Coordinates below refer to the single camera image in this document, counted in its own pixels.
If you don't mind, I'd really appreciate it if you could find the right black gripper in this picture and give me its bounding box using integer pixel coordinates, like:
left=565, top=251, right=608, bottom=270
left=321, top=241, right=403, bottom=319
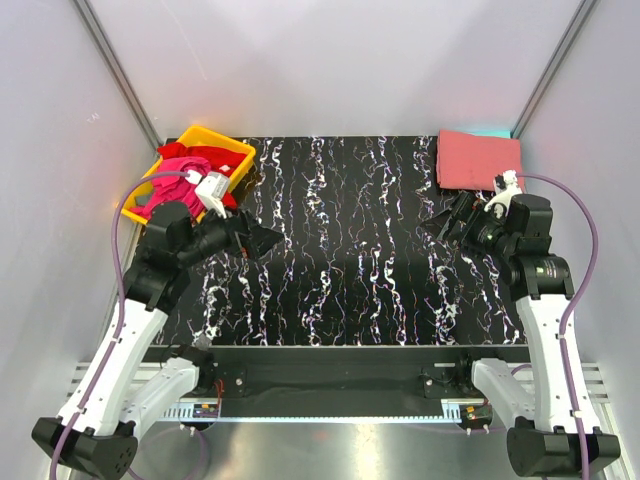
left=419, top=191, right=517, bottom=261

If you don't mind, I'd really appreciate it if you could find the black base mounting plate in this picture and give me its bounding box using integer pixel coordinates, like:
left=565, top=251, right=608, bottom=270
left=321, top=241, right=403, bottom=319
left=144, top=344, right=531, bottom=417

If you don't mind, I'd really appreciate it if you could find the yellow plastic bin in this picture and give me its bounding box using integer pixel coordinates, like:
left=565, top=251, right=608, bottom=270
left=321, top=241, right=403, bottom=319
left=122, top=125, right=256, bottom=225

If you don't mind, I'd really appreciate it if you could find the right aluminium frame post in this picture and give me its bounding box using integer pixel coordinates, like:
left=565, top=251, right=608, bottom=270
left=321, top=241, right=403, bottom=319
left=510, top=0, right=600, bottom=139

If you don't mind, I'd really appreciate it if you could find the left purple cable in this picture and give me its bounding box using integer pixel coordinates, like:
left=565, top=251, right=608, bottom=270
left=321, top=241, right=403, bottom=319
left=48, top=170, right=214, bottom=480

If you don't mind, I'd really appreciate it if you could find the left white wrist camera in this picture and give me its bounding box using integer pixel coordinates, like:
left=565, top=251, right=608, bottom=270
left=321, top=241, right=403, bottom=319
left=186, top=170, right=230, bottom=218

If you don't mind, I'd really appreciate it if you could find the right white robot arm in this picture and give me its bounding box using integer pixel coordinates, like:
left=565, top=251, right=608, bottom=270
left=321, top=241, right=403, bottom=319
left=421, top=192, right=621, bottom=479

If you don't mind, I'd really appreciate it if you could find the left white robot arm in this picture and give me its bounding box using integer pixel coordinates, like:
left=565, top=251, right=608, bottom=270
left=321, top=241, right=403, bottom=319
left=32, top=201, right=284, bottom=479

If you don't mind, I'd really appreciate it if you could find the red t-shirt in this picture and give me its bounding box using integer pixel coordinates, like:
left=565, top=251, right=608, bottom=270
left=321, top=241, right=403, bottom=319
left=157, top=142, right=245, bottom=178

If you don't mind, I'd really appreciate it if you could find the white slotted cable duct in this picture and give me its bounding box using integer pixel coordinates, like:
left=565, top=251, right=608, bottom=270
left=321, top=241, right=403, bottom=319
left=159, top=399, right=461, bottom=424

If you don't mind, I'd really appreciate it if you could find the magenta t-shirt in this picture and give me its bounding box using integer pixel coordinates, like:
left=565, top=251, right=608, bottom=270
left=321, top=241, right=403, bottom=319
left=124, top=156, right=212, bottom=221

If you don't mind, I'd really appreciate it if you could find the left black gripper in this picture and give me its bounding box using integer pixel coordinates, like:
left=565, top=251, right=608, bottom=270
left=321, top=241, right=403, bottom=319
left=178, top=196, right=285, bottom=268

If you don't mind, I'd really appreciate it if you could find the salmon pink t-shirt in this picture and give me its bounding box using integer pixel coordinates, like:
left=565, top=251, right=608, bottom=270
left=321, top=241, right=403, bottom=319
left=436, top=130, right=522, bottom=191

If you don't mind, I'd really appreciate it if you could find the left aluminium frame post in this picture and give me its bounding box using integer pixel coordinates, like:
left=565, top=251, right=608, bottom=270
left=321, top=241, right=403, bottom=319
left=70, top=0, right=161, bottom=149

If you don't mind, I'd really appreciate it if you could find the folded turquoise t-shirt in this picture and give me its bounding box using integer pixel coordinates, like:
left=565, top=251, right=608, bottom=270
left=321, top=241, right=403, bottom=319
left=468, top=127, right=512, bottom=139

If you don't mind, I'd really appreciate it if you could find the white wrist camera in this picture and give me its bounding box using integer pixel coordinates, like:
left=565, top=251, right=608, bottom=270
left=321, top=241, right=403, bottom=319
left=186, top=170, right=230, bottom=218
left=484, top=170, right=522, bottom=219

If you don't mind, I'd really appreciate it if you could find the left small circuit board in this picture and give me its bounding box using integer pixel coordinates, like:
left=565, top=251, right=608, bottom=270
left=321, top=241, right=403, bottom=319
left=193, top=403, right=220, bottom=419

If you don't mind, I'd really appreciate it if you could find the right small circuit board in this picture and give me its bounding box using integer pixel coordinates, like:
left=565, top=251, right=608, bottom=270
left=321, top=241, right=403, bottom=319
left=464, top=404, right=493, bottom=422

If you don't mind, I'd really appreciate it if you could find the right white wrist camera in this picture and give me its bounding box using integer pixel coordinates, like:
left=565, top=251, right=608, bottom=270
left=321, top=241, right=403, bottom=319
left=484, top=170, right=522, bottom=219

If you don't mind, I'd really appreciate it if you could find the aluminium frame post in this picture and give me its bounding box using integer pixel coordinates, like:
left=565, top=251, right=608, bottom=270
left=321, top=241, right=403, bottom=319
left=510, top=0, right=600, bottom=139
left=70, top=0, right=161, bottom=149

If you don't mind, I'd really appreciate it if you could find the small circuit board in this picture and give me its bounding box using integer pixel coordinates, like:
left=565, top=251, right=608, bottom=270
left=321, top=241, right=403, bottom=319
left=464, top=404, right=493, bottom=422
left=193, top=403, right=220, bottom=419

